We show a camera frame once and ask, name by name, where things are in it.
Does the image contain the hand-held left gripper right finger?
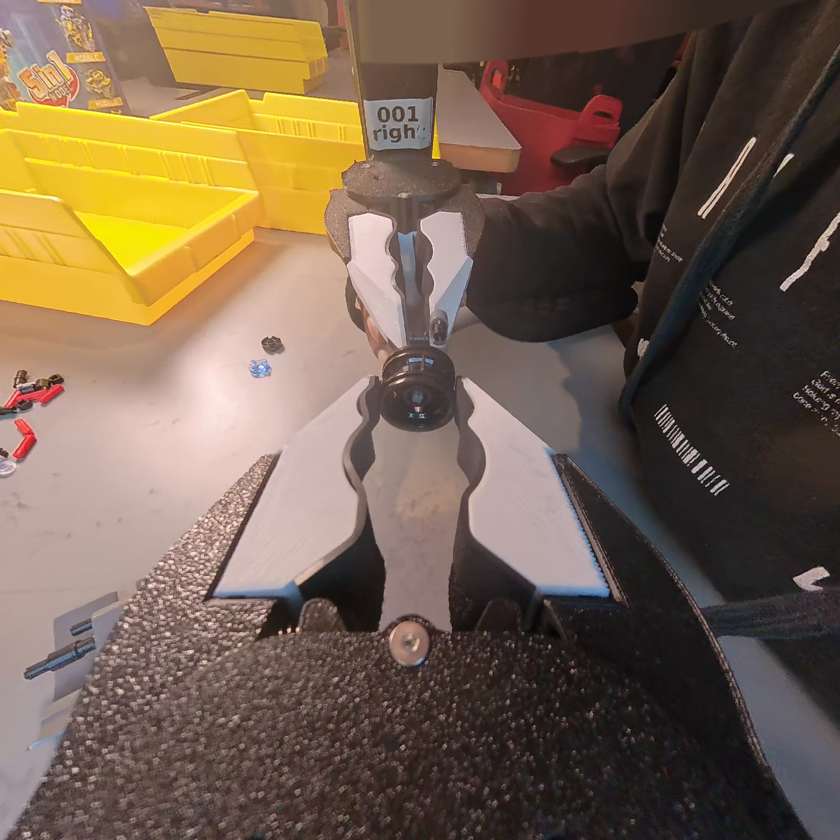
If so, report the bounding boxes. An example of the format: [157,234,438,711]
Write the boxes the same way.
[449,378,613,631]

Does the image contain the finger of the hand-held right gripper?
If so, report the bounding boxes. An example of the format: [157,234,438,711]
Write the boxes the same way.
[346,214,412,357]
[420,210,476,347]

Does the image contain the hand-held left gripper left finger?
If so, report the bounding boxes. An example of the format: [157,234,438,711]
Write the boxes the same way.
[211,376,383,631]

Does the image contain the black toy wheel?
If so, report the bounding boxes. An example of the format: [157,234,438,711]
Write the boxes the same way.
[381,348,455,431]

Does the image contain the person's right forearm black sleeve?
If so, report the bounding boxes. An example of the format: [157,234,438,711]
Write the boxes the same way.
[469,164,652,343]

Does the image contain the person's right hand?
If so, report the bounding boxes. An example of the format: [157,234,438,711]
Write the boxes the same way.
[353,294,396,363]

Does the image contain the tan side table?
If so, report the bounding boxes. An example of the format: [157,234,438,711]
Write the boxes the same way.
[436,64,523,174]

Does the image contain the red plastic cart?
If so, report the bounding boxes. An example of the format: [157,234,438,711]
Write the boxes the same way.
[479,60,621,198]

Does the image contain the open-front yellow plastic bin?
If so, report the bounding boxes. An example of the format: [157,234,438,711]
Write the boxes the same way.
[0,190,263,327]

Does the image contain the yellow open storage bin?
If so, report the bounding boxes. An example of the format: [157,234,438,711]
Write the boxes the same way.
[0,101,260,198]

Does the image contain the dark metal rod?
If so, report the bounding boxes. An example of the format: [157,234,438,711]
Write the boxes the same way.
[25,638,98,680]

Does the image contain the grey panel brick assembly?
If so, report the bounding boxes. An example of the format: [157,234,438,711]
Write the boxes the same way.
[39,591,126,736]

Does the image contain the pile of small toy bricks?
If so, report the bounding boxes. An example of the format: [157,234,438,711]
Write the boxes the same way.
[0,371,67,476]

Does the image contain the person's black printed hoodie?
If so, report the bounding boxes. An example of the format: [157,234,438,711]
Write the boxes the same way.
[617,0,840,664]

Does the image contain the toy robot kit box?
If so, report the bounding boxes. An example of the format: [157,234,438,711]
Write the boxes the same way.
[0,0,132,119]

